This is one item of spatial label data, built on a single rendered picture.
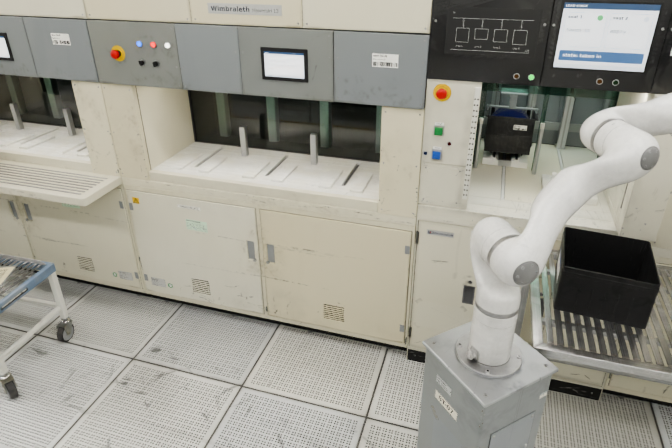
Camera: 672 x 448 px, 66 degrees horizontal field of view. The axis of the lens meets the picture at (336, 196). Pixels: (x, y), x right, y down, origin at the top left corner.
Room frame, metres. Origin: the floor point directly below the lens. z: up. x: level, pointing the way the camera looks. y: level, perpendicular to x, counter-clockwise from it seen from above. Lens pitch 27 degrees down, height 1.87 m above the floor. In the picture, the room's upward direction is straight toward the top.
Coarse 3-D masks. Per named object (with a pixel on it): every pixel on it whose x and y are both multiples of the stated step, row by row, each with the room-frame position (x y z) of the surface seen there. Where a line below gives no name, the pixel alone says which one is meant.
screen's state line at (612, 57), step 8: (560, 56) 1.78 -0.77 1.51; (568, 56) 1.77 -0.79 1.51; (576, 56) 1.76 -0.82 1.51; (584, 56) 1.76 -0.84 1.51; (592, 56) 1.75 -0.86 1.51; (600, 56) 1.74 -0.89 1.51; (608, 56) 1.73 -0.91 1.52; (616, 56) 1.73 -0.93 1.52; (624, 56) 1.72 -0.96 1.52; (632, 56) 1.71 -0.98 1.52; (640, 56) 1.71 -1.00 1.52
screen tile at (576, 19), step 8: (568, 16) 1.78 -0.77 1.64; (576, 16) 1.77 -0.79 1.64; (584, 16) 1.76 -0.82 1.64; (592, 16) 1.76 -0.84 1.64; (568, 24) 1.78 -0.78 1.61; (576, 24) 1.77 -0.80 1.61; (584, 24) 1.76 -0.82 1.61; (592, 24) 1.75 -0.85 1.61; (600, 24) 1.75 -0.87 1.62; (592, 32) 1.75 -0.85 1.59; (600, 32) 1.75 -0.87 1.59; (568, 40) 1.77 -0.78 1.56; (576, 40) 1.77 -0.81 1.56; (584, 40) 1.76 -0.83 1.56; (592, 40) 1.75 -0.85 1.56; (600, 40) 1.74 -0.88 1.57
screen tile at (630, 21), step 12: (612, 24) 1.74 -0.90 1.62; (624, 24) 1.73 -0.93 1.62; (636, 24) 1.72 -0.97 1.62; (648, 24) 1.71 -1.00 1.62; (612, 36) 1.73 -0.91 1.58; (624, 36) 1.72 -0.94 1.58; (636, 36) 1.71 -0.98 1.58; (648, 36) 1.70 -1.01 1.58; (624, 48) 1.72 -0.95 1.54; (636, 48) 1.71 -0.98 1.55
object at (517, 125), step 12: (516, 96) 2.38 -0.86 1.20; (492, 108) 2.52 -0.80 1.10; (516, 108) 2.39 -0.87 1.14; (528, 108) 2.37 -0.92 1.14; (492, 120) 2.33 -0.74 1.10; (504, 120) 2.31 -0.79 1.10; (516, 120) 2.30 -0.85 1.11; (528, 120) 2.28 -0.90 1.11; (492, 132) 2.33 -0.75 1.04; (504, 132) 2.31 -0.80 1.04; (516, 132) 2.30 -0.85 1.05; (528, 132) 2.28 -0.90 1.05; (492, 144) 2.32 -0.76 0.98; (504, 144) 2.31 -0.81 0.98; (516, 144) 2.29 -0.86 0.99; (528, 144) 2.28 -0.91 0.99; (516, 156) 2.32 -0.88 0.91
